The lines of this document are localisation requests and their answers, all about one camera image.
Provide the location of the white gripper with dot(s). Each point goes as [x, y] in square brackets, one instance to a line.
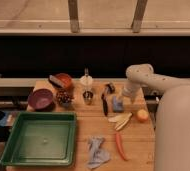
[130, 90]

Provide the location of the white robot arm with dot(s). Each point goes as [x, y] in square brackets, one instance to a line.
[172, 133]

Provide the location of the green plastic tray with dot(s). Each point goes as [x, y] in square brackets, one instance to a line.
[41, 139]

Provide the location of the small dark object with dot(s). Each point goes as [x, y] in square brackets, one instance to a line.
[110, 88]

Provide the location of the orange apple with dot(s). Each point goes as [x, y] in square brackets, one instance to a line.
[142, 115]

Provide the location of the yellow banana peel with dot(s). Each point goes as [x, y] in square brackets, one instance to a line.
[120, 120]

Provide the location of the wooden table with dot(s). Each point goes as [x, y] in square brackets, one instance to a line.
[137, 138]

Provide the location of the small metal cup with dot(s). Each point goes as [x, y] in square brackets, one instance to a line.
[88, 97]

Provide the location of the orange carrot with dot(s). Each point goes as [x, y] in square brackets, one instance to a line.
[119, 146]

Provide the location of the clear glass bottle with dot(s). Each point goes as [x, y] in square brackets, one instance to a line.
[86, 80]

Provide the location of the crumpled grey cloth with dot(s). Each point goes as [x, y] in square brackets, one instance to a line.
[97, 155]

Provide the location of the orange bowl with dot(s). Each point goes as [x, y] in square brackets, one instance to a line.
[66, 81]

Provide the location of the grey brush block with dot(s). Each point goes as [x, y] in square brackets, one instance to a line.
[52, 79]

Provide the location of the purple bowl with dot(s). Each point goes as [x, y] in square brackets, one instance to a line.
[40, 99]

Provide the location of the black handled knife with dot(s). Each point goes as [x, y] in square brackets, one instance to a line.
[105, 105]

